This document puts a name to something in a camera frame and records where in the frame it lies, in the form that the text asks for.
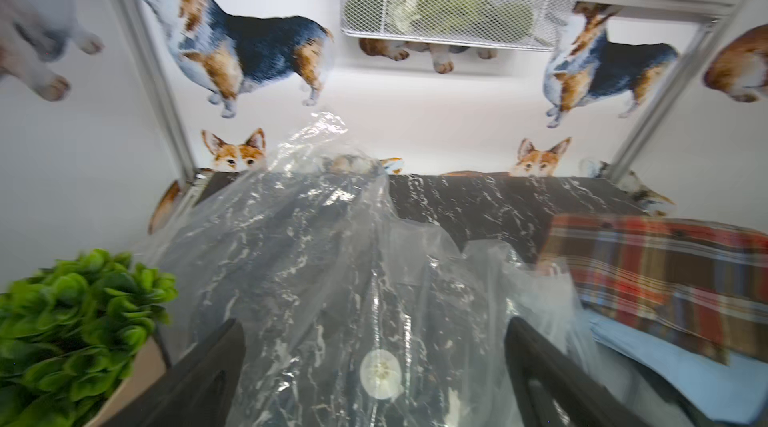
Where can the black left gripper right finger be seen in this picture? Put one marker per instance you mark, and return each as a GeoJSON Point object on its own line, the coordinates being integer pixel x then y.
{"type": "Point", "coordinates": [544, 380]}

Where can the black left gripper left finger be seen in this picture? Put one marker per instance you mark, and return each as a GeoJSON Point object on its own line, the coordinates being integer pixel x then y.
{"type": "Point", "coordinates": [198, 391]}

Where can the aluminium left frame post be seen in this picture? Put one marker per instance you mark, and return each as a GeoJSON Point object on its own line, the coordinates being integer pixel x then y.
{"type": "Point", "coordinates": [156, 85]}

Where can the multicolour tartan plaid shirt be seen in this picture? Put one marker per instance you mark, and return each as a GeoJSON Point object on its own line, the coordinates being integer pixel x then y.
{"type": "Point", "coordinates": [701, 286]}

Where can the light blue shirt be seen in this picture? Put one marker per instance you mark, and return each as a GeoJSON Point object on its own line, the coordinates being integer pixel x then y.
{"type": "Point", "coordinates": [735, 392]}

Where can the clear plastic vacuum bag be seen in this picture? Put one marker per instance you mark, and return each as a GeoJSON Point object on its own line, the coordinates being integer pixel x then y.
{"type": "Point", "coordinates": [353, 316]}

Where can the green plant in beige pot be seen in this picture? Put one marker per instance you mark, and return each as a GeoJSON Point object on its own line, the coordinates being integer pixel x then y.
{"type": "Point", "coordinates": [71, 333]}

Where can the aluminium frame post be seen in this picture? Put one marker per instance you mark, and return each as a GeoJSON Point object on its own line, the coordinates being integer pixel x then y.
{"type": "Point", "coordinates": [701, 48]}
{"type": "Point", "coordinates": [156, 85]}

